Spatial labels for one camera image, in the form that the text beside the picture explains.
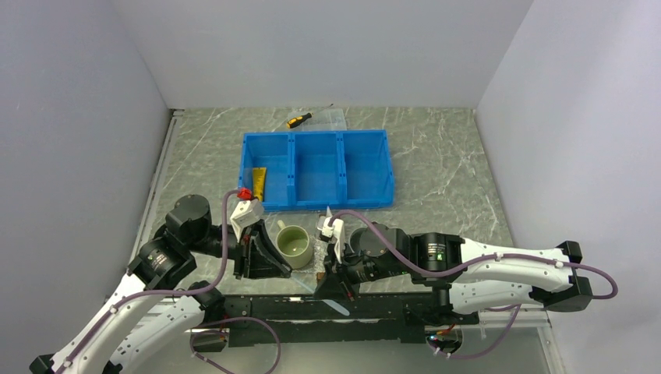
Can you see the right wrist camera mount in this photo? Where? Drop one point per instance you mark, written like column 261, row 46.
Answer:
column 332, row 232

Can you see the clear toothbrush holder brown ends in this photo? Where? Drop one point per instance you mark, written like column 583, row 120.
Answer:
column 320, row 257

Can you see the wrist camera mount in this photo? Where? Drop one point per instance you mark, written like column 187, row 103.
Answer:
column 248, row 211
column 332, row 232

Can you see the clear plastic organizer box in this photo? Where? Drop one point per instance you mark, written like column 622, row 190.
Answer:
column 330, row 119

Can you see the yellow black screwdriver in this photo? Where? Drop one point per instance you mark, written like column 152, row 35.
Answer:
column 302, row 119

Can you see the blue three-compartment plastic bin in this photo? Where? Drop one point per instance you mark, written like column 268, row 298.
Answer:
column 349, row 169

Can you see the aluminium side rail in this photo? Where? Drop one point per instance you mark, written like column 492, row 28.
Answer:
column 119, row 150

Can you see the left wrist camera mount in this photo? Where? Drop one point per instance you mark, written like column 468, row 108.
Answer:
column 248, row 211

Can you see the grey ceramic mug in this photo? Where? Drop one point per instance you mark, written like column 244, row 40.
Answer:
column 354, row 240

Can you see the yellow toothpaste tube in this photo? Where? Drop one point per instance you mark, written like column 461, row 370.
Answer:
column 259, row 182

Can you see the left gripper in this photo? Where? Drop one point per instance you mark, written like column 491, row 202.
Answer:
column 259, row 263

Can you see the light green ceramic mug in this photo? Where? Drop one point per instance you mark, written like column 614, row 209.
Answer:
column 293, row 243

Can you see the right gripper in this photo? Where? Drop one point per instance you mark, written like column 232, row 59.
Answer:
column 331, row 287

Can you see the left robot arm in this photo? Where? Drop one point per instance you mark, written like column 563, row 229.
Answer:
column 171, row 284

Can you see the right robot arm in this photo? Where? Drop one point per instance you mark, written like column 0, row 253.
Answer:
column 464, row 275

